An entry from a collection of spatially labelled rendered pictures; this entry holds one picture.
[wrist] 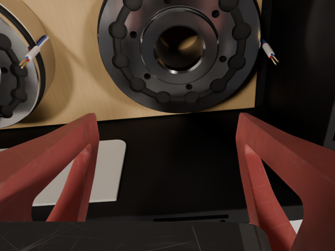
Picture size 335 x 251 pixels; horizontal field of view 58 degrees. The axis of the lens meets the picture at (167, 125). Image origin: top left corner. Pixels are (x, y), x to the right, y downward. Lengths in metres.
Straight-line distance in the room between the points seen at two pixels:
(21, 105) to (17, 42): 0.05
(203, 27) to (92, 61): 0.09
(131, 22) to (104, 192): 0.11
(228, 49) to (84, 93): 0.12
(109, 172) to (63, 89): 0.08
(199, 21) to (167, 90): 0.05
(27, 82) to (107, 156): 0.07
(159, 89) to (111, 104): 0.06
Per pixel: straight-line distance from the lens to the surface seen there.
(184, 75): 0.20
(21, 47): 0.22
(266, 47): 0.20
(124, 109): 0.26
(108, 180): 0.21
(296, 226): 0.64
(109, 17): 0.19
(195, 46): 0.22
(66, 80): 0.25
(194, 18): 0.18
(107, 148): 0.24
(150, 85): 0.21
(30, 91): 0.23
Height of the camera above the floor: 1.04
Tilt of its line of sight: 53 degrees down
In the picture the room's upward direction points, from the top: 179 degrees counter-clockwise
